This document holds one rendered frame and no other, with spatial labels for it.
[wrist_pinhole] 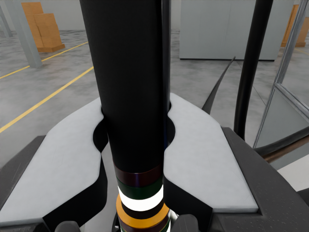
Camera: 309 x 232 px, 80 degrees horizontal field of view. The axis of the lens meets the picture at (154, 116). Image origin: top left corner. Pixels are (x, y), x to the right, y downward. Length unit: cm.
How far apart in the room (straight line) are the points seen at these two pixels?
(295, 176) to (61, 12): 1457
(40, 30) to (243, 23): 671
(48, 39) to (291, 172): 816
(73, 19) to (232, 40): 1086
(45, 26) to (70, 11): 626
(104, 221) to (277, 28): 554
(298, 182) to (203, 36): 523
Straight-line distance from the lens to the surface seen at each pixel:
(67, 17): 1453
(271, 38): 594
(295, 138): 29
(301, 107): 132
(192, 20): 555
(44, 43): 844
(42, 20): 824
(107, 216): 182
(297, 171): 54
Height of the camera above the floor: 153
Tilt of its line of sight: 32 degrees down
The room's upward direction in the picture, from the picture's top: 2 degrees counter-clockwise
